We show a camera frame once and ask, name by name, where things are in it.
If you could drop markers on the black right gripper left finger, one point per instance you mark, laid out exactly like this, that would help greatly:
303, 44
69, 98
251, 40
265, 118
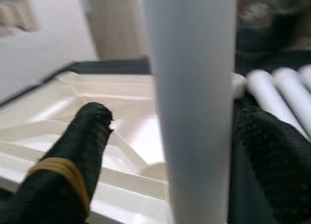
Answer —
68, 175

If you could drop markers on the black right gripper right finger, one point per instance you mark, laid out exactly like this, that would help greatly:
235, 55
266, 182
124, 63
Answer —
279, 165

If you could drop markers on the black tablecloth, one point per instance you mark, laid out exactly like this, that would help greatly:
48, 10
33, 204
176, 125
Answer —
109, 67

